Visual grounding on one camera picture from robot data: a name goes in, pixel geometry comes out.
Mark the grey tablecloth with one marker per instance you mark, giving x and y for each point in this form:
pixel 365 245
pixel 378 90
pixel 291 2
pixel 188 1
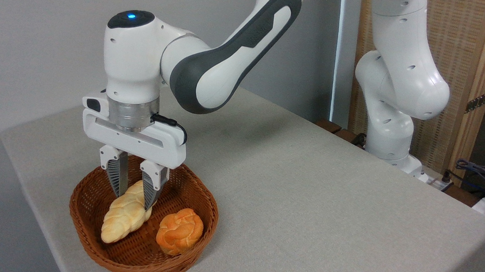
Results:
pixel 305 208

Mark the brown wicker basket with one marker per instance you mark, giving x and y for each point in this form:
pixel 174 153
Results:
pixel 196 192

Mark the wooden rattan folding screen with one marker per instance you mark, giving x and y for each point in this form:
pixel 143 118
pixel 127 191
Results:
pixel 466 45

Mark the round orange knotted bread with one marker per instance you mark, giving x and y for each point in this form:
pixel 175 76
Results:
pixel 179 232

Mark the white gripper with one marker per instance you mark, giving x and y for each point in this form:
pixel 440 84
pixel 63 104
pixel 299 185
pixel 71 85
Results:
pixel 156 147

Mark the long pale braided bread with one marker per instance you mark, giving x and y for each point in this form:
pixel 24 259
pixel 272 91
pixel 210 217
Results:
pixel 125 217

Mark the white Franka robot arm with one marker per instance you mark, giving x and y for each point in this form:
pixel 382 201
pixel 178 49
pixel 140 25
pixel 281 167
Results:
pixel 136 64

